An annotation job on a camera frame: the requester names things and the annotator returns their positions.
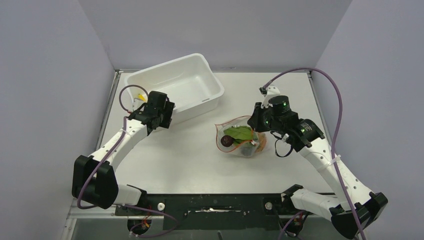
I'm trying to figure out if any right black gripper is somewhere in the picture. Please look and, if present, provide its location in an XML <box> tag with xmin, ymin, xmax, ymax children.
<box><xmin>248</xmin><ymin>101</ymin><xmax>284</xmax><ymax>134</ymax></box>

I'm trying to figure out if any yellow toy banana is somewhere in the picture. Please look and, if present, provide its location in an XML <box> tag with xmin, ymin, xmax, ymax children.
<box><xmin>137</xmin><ymin>94</ymin><xmax>147</xmax><ymax>102</ymax></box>

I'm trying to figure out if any toy pineapple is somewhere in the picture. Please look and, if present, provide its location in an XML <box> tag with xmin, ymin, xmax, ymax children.
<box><xmin>255</xmin><ymin>132</ymin><xmax>267</xmax><ymax>153</ymax></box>

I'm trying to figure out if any green toy vegetable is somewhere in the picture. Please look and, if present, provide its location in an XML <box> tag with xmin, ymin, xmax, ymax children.
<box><xmin>224</xmin><ymin>125</ymin><xmax>254</xmax><ymax>145</ymax></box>

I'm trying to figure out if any white plastic bin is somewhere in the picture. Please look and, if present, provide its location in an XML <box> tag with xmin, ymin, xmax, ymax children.
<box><xmin>123</xmin><ymin>53</ymin><xmax>225</xmax><ymax>125</ymax></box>

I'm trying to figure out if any clear zip top bag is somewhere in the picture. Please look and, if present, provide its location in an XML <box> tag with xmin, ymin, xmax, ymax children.
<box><xmin>214</xmin><ymin>115</ymin><xmax>268</xmax><ymax>158</ymax></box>

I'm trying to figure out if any brown round toy fruit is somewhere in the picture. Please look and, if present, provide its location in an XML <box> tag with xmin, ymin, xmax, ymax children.
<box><xmin>220</xmin><ymin>135</ymin><xmax>234</xmax><ymax>148</ymax></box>

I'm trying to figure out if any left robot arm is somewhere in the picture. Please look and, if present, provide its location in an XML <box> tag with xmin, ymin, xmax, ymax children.
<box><xmin>71</xmin><ymin>91</ymin><xmax>175</xmax><ymax>209</ymax></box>

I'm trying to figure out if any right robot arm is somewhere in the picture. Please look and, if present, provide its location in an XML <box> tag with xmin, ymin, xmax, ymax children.
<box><xmin>247</xmin><ymin>95</ymin><xmax>389</xmax><ymax>240</ymax></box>

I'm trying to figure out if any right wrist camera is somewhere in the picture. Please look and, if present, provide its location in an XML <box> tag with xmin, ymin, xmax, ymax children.
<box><xmin>259</xmin><ymin>85</ymin><xmax>281</xmax><ymax>109</ymax></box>

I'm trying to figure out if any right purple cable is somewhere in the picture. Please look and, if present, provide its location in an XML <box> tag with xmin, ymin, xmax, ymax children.
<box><xmin>259</xmin><ymin>68</ymin><xmax>367</xmax><ymax>240</ymax></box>

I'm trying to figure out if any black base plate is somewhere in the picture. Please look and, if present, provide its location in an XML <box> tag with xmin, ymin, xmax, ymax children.
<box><xmin>114</xmin><ymin>193</ymin><xmax>314</xmax><ymax>237</ymax></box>

